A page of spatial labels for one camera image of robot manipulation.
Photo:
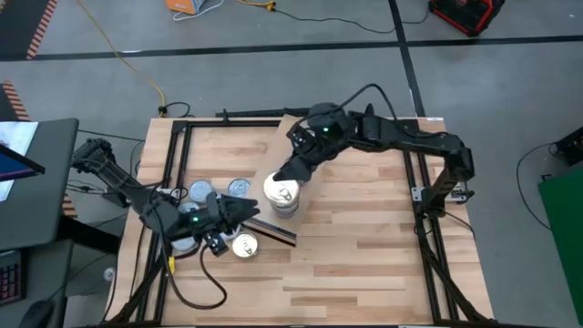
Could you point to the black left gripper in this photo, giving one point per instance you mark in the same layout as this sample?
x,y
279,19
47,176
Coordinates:
x,y
200,221

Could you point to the small white round object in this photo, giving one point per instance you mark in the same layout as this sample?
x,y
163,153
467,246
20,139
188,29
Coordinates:
x,y
108,273

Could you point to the black flat bar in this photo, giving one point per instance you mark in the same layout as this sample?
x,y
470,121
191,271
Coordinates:
x,y
255,112

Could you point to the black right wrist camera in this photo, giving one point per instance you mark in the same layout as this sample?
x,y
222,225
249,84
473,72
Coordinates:
x,y
300,136

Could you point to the red and black case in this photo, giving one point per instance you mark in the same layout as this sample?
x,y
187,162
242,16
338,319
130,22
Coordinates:
x,y
469,13

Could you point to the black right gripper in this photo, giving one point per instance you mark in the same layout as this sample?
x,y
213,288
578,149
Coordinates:
x,y
330,132

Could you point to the black keyboard with lit keys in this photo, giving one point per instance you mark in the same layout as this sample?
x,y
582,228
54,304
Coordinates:
x,y
10,278

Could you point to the grey low desk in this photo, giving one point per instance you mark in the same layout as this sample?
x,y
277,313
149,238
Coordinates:
x,y
45,273

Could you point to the orange cardboard box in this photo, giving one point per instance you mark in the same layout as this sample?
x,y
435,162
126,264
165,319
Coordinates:
x,y
182,5

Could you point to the green mat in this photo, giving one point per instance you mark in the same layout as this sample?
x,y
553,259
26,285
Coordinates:
x,y
565,237

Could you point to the black mat with orange stripes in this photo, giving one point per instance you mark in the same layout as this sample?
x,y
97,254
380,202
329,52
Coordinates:
x,y
18,27
9,105

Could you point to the dark monitor with purple screen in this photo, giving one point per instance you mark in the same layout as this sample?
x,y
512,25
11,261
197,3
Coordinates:
x,y
13,166

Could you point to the black device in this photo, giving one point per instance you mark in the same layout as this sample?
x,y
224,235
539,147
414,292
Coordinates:
x,y
571,146

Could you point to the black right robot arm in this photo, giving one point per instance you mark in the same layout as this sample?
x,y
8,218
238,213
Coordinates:
x,y
410,136

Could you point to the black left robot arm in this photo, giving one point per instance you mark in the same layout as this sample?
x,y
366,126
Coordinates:
x,y
114,175

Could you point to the black computer mouse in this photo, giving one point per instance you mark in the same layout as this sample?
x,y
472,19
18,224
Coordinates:
x,y
35,315

